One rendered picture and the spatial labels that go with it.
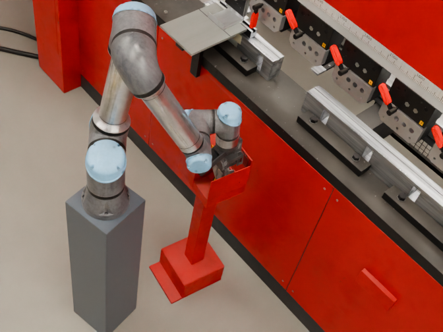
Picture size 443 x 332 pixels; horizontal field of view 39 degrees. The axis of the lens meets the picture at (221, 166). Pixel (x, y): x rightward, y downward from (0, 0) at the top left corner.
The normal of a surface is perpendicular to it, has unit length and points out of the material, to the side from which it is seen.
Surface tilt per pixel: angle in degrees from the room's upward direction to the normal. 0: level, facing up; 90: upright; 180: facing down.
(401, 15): 90
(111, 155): 8
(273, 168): 90
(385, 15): 90
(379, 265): 90
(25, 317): 0
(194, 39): 0
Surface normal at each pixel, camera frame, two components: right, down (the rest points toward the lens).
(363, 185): 0.15, -0.63
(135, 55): 0.11, 0.09
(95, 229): -0.61, 0.56
